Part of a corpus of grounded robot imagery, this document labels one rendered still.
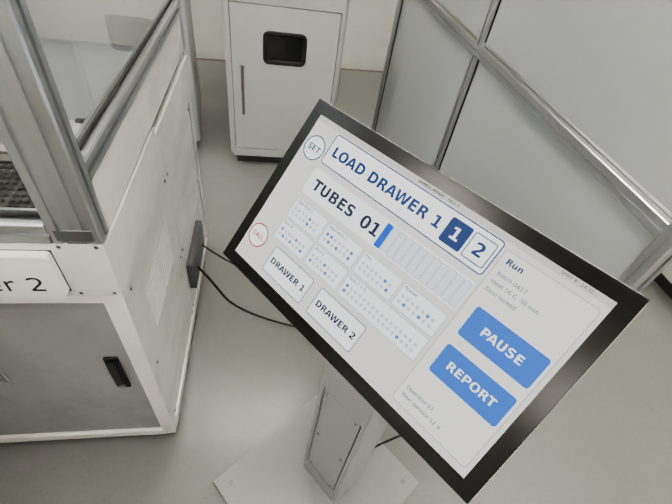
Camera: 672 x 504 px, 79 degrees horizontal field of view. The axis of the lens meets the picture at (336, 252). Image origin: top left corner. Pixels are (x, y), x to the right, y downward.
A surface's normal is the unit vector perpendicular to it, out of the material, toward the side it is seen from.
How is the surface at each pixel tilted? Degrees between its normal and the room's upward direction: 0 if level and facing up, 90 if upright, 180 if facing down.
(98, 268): 90
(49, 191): 90
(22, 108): 90
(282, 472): 3
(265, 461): 5
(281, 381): 0
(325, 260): 50
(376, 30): 90
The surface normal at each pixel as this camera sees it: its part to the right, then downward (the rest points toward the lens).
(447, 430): -0.47, -0.12
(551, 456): 0.13, -0.69
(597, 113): -0.98, 0.02
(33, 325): 0.10, 0.72
